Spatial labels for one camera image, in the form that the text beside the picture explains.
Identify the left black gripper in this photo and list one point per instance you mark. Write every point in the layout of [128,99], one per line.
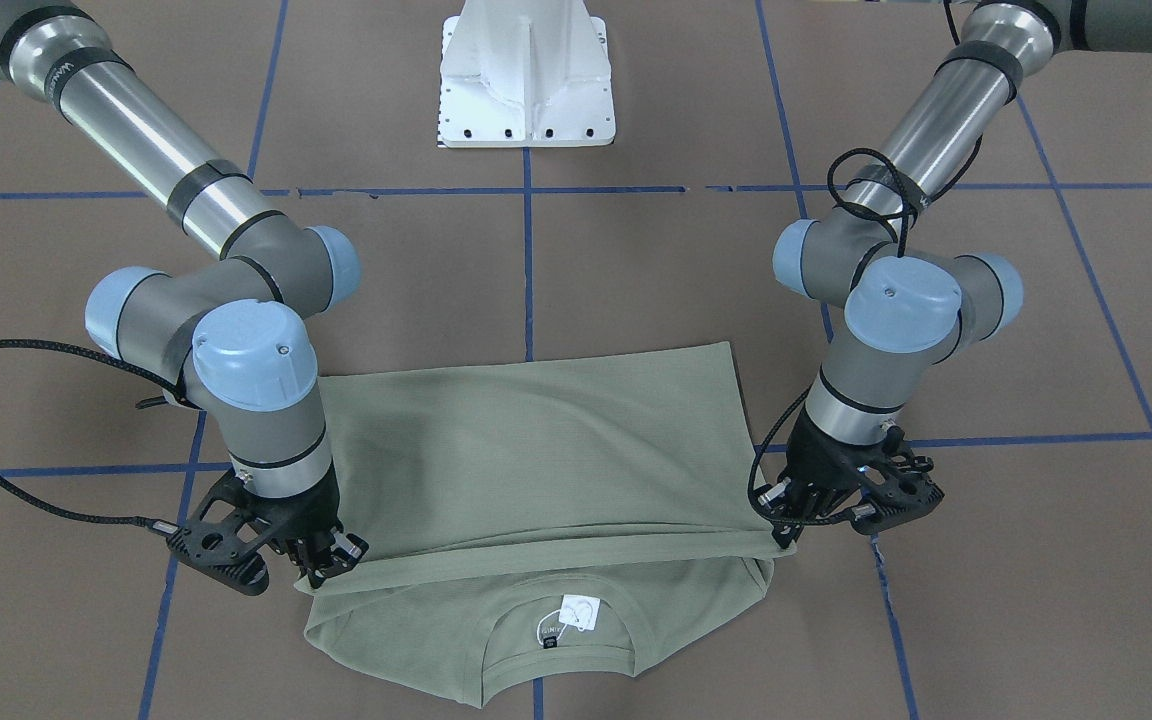
[824,462]

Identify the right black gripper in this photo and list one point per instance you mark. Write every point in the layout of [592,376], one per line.
[308,515]

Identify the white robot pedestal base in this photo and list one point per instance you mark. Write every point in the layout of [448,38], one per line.
[525,75]

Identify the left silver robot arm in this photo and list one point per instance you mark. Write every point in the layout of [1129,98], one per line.
[906,310]

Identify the olive green long-sleeve shirt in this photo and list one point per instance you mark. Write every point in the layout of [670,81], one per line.
[487,492]

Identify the white shirt price tag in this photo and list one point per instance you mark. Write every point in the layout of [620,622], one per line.
[579,612]

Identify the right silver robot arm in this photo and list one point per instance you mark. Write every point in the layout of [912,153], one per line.
[228,339]

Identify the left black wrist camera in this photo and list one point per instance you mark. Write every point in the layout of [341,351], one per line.
[896,485]

